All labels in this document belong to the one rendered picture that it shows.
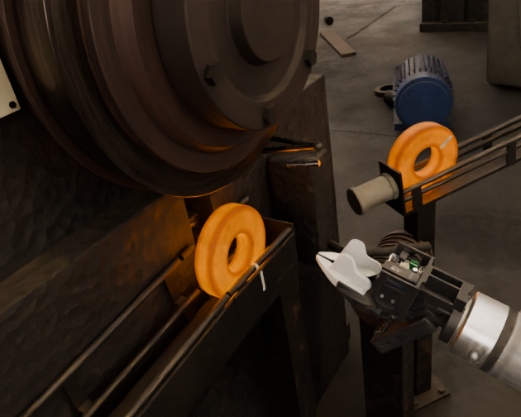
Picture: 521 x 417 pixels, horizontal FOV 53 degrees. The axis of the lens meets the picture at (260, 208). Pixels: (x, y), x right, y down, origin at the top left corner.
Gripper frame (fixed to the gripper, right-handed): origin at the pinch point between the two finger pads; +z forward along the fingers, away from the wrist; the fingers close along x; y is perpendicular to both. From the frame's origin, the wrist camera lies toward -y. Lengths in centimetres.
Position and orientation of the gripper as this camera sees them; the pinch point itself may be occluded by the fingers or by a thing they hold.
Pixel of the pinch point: (323, 262)
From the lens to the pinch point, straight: 79.1
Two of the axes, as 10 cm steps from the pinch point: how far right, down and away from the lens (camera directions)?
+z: -8.4, -4.2, 3.4
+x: -5.3, 5.1, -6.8
